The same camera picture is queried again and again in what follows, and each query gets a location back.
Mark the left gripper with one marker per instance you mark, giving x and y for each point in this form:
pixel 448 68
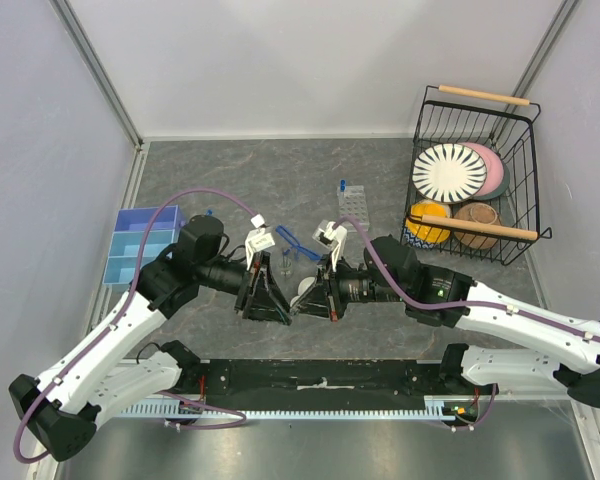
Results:
pixel 267 302

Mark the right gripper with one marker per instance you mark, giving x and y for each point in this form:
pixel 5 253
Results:
pixel 323 297

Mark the blue safety glasses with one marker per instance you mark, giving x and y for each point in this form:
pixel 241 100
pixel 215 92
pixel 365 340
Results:
pixel 294 245

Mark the clear test tube rack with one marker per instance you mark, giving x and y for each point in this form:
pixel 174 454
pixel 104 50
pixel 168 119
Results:
pixel 353 203

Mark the black wire dish basket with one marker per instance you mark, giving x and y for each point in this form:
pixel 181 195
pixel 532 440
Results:
pixel 502 229

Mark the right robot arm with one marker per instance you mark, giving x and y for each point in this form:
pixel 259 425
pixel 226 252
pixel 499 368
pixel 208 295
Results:
pixel 553 352

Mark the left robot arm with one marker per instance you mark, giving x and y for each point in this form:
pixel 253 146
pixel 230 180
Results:
pixel 64 406

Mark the large white dish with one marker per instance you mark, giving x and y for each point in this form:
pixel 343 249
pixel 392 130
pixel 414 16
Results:
pixel 306 285

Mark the small glass beaker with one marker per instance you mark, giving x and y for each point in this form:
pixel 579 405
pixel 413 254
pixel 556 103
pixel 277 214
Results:
pixel 285 263

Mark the yellow bowl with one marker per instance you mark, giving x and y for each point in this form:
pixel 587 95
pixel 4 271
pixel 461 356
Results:
pixel 424 236

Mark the white blue striped plate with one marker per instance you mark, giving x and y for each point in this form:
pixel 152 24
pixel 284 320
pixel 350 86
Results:
pixel 449 173

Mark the pink plate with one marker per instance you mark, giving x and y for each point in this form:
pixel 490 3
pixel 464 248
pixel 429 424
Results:
pixel 494 166

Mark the dark green plate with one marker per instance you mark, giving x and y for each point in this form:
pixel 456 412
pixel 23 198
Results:
pixel 499 190

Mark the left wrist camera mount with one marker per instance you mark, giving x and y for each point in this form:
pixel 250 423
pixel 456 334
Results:
pixel 258 239

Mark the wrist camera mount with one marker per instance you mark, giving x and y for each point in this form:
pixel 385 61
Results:
pixel 258 239
pixel 332 236

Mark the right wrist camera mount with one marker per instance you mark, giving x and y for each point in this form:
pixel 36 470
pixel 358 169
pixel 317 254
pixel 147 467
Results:
pixel 332 236

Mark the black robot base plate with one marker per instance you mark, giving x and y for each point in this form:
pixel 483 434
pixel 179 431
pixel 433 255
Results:
pixel 242 384

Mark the light blue cable duct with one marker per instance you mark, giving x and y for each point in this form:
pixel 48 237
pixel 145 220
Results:
pixel 174 410

